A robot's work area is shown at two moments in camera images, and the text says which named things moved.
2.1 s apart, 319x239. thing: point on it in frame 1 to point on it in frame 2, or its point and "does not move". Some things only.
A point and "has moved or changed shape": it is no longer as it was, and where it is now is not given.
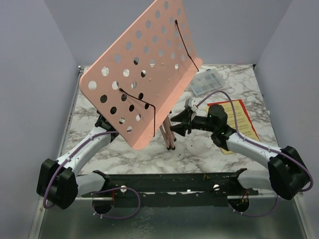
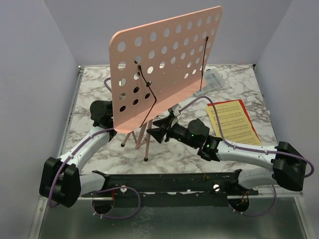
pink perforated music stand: [136, 80] has moved or changed shape
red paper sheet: [244, 110] does not move
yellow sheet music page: [244, 127] does not move
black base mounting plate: [172, 189] does not move
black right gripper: [188, 122] to [167, 129]
